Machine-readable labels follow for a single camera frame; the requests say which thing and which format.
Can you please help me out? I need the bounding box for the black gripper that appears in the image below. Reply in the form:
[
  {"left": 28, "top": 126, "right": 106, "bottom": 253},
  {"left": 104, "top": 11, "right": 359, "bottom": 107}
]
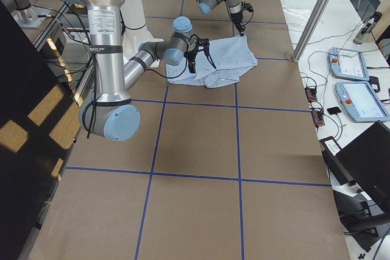
[
  {"left": 184, "top": 43, "right": 199, "bottom": 74},
  {"left": 230, "top": 10, "right": 246, "bottom": 37}
]

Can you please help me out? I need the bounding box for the light blue button shirt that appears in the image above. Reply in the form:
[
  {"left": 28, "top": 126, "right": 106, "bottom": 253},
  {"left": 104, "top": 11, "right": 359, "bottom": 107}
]
[{"left": 166, "top": 35, "right": 258, "bottom": 88}]

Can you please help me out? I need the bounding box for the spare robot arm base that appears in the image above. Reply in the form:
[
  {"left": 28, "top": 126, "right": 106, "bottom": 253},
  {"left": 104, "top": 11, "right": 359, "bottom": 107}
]
[{"left": 1, "top": 0, "right": 46, "bottom": 29}]

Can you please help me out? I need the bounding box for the clear plastic bag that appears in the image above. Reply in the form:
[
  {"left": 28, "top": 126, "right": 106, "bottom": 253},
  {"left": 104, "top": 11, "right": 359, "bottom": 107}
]
[{"left": 282, "top": 5, "right": 311, "bottom": 32}]

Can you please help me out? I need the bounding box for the upper blue teach pendant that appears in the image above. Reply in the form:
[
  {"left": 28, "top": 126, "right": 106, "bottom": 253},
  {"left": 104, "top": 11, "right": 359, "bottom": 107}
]
[{"left": 328, "top": 47, "right": 369, "bottom": 81}]

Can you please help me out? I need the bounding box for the blue teach pendant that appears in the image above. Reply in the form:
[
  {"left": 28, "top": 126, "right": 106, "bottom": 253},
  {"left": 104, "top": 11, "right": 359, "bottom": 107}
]
[
  {"left": 328, "top": 47, "right": 369, "bottom": 81},
  {"left": 335, "top": 81, "right": 389, "bottom": 122}
]

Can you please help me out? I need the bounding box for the lower blue teach pendant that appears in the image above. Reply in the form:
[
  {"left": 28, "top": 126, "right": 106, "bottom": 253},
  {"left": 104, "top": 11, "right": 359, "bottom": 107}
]
[{"left": 335, "top": 81, "right": 389, "bottom": 122}]

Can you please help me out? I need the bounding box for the black monitor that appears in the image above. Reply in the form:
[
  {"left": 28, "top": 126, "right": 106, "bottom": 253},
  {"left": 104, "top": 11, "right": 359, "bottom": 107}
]
[{"left": 319, "top": 121, "right": 389, "bottom": 252}]

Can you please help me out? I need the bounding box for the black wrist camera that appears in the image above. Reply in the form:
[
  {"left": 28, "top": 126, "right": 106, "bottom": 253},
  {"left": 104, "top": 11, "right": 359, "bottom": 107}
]
[
  {"left": 196, "top": 37, "right": 210, "bottom": 55},
  {"left": 241, "top": 1, "right": 254, "bottom": 13}
]

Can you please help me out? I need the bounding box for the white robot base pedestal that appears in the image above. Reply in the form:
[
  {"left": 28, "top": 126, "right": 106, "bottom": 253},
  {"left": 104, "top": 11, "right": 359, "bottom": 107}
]
[{"left": 121, "top": 0, "right": 163, "bottom": 63}]

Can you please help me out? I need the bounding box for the aluminium frame post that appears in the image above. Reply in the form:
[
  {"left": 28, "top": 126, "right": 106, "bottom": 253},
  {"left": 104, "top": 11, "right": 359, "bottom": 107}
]
[{"left": 291, "top": 0, "right": 330, "bottom": 63}]

